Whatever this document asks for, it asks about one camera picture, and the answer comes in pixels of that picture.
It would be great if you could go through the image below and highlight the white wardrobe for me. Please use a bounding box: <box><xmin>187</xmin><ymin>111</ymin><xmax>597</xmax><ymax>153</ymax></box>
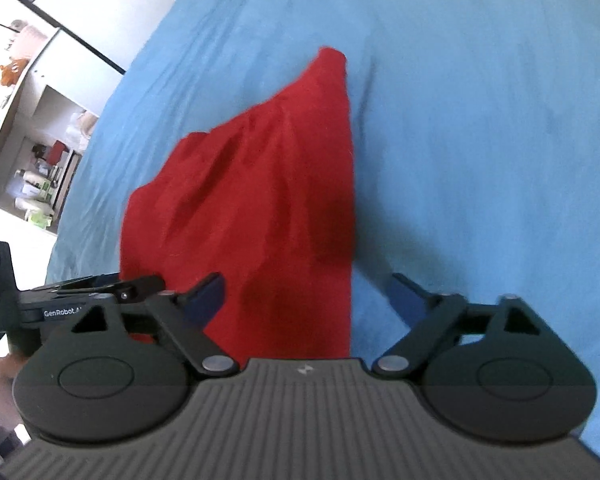
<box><xmin>0</xmin><ymin>0</ymin><xmax>216</xmax><ymax>77</ymax></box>

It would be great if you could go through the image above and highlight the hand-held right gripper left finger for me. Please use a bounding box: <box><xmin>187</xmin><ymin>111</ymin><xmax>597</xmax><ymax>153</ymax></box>
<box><xmin>70</xmin><ymin>272</ymin><xmax>241</xmax><ymax>377</ymax></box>

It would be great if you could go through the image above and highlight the blue bed sheet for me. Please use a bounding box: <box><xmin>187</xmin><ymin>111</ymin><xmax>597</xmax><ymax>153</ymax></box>
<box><xmin>45</xmin><ymin>0</ymin><xmax>600</xmax><ymax>467</ymax></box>

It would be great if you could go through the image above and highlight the pink basket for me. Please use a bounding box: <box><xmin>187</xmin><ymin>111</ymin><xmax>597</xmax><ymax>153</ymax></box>
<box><xmin>9</xmin><ymin>24</ymin><xmax>51</xmax><ymax>61</ymax></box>

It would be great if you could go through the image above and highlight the white shelf unit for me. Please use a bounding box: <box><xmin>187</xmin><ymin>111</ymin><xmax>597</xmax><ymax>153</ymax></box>
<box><xmin>0</xmin><ymin>20</ymin><xmax>127</xmax><ymax>237</ymax></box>

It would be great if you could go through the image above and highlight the red knit sweater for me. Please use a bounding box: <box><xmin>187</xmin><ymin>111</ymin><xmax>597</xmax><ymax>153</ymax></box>
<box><xmin>118</xmin><ymin>46</ymin><xmax>357</xmax><ymax>361</ymax></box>

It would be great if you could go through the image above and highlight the orange plush toy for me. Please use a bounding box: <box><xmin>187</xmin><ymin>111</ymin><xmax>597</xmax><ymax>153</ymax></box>
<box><xmin>0</xmin><ymin>59</ymin><xmax>30</xmax><ymax>87</ymax></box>

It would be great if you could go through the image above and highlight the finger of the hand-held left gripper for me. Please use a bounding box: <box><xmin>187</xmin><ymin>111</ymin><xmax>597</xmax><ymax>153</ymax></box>
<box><xmin>94</xmin><ymin>275</ymin><xmax>167</xmax><ymax>306</ymax></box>
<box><xmin>32</xmin><ymin>272</ymin><xmax>123</xmax><ymax>293</ymax></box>

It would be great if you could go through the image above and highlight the person's left hand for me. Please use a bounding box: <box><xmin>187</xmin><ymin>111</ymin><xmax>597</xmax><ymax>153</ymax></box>
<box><xmin>0</xmin><ymin>354</ymin><xmax>32</xmax><ymax>397</ymax></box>

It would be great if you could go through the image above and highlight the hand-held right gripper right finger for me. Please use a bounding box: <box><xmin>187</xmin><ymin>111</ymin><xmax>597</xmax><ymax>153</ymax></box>
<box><xmin>371</xmin><ymin>272</ymin><xmax>545</xmax><ymax>378</ymax></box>

